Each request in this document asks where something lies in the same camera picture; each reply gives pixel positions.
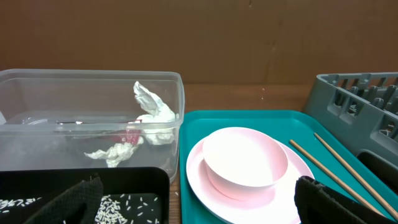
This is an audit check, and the pink small bowl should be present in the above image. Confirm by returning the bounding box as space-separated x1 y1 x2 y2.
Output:
202 127 289 201

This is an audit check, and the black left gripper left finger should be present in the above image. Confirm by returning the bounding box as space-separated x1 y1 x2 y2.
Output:
24 177 103 224

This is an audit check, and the teal serving tray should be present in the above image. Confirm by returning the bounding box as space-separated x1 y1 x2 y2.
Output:
179 110 397 223

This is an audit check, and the grey dish rack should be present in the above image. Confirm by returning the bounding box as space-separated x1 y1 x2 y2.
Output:
303 72 398 187

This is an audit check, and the wooden chopstick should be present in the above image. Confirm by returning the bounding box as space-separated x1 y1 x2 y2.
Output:
289 139 384 216
314 133 397 220

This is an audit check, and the black rectangular tray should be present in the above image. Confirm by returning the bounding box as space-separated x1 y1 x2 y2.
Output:
1 167 170 224

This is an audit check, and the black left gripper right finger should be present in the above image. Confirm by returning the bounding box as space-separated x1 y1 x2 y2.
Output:
294 175 395 224

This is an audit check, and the white napkin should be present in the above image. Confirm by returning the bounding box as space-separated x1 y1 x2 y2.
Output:
85 82 178 168

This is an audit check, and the red snack wrapper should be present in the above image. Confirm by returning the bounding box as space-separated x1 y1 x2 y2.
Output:
106 129 142 146

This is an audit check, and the clear plastic bin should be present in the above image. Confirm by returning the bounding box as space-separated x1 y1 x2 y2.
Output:
1 69 185 180

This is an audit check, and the pink plate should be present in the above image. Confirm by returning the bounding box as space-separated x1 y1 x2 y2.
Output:
186 139 314 224

